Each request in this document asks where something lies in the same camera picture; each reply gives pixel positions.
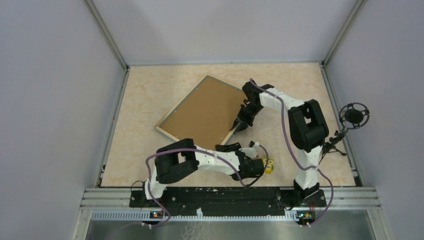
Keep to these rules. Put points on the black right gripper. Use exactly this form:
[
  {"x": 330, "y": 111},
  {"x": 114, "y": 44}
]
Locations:
[{"x": 245, "y": 123}]

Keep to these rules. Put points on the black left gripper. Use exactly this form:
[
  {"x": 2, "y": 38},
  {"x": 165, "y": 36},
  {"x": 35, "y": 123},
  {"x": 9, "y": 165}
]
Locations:
[{"x": 229, "y": 148}]

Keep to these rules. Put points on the wooden picture frame blue edges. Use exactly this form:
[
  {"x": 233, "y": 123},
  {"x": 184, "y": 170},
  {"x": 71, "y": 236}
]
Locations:
[{"x": 165, "y": 127}]

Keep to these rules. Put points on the brown cardboard backing board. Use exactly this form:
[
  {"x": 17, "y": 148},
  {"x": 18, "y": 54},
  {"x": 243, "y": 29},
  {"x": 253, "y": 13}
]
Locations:
[{"x": 205, "y": 112}]

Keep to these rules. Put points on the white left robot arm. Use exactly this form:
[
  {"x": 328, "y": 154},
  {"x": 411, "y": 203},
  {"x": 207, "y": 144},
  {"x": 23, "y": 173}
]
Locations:
[{"x": 176, "y": 161}]

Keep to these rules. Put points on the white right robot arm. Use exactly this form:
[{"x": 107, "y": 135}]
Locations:
[{"x": 304, "y": 129}]

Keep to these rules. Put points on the yellow owl toy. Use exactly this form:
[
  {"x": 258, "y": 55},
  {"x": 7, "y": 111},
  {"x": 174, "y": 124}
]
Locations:
[{"x": 268, "y": 165}]

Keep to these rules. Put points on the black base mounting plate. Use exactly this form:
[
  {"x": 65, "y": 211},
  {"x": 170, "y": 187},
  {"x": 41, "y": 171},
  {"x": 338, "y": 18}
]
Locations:
[{"x": 229, "y": 201}]

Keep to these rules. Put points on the black microphone tripod stand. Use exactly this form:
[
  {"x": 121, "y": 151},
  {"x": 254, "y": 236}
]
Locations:
[{"x": 330, "y": 145}]

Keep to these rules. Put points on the black microphone with orange tip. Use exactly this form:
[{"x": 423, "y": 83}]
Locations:
[{"x": 353, "y": 116}]

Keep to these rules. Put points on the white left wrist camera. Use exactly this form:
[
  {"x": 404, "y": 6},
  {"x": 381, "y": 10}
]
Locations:
[{"x": 252, "y": 150}]

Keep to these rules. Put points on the aluminium rail frame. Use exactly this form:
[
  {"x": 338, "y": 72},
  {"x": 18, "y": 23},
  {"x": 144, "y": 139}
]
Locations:
[{"x": 112, "y": 204}]

